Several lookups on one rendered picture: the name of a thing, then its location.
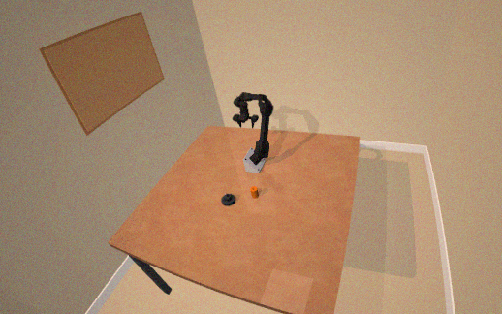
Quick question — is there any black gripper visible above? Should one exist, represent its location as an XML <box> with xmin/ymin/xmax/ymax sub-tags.
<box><xmin>233</xmin><ymin>109</ymin><xmax>259</xmax><ymax>128</ymax></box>

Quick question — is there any black round pedestal with short shaft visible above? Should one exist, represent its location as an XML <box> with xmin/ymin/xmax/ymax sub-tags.
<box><xmin>221</xmin><ymin>194</ymin><xmax>235</xmax><ymax>206</ymax></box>

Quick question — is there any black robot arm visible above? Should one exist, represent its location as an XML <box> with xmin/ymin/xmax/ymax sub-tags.
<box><xmin>233</xmin><ymin>92</ymin><xmax>273</xmax><ymax>165</ymax></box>

